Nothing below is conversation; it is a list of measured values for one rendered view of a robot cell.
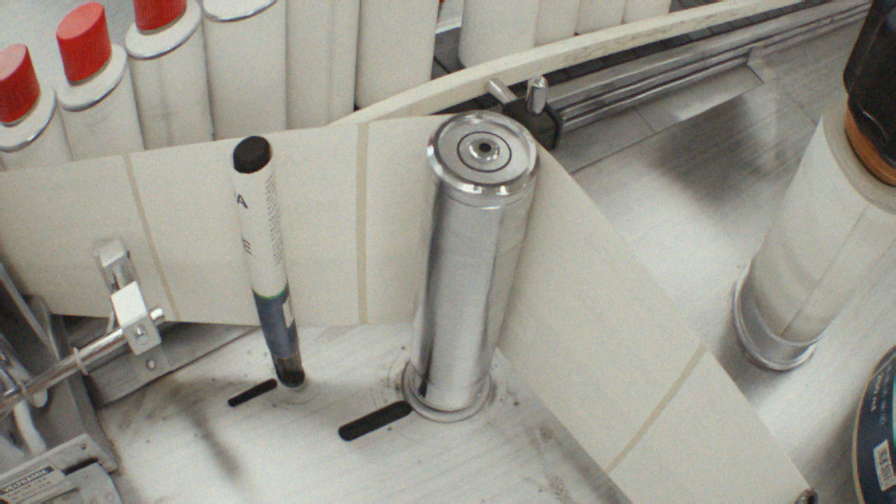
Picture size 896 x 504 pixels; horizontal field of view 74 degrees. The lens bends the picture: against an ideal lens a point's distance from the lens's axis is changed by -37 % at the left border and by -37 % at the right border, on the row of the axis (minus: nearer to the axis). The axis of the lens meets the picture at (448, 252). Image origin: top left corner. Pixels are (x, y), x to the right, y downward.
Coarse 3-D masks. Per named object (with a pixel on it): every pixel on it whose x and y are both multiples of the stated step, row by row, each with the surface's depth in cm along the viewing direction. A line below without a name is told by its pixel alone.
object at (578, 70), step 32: (672, 0) 68; (704, 0) 69; (832, 0) 76; (448, 32) 61; (704, 32) 65; (448, 64) 59; (576, 64) 60; (608, 64) 61; (480, 96) 57; (64, 320) 45
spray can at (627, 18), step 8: (632, 0) 60; (640, 0) 59; (648, 0) 59; (656, 0) 59; (664, 0) 59; (624, 8) 61; (632, 8) 60; (640, 8) 60; (648, 8) 60; (656, 8) 60; (664, 8) 60; (624, 16) 62; (632, 16) 61; (640, 16) 61; (648, 16) 60; (656, 16) 60
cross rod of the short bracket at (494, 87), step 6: (492, 78) 54; (486, 84) 54; (492, 84) 54; (498, 84) 54; (486, 90) 54; (492, 90) 54; (498, 90) 53; (504, 90) 53; (492, 96) 54; (498, 96) 53; (504, 96) 53; (510, 96) 53; (498, 102) 53; (504, 102) 53
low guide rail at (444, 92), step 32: (736, 0) 64; (768, 0) 66; (800, 0) 70; (608, 32) 58; (640, 32) 59; (672, 32) 61; (480, 64) 54; (512, 64) 54; (544, 64) 56; (416, 96) 52; (448, 96) 53
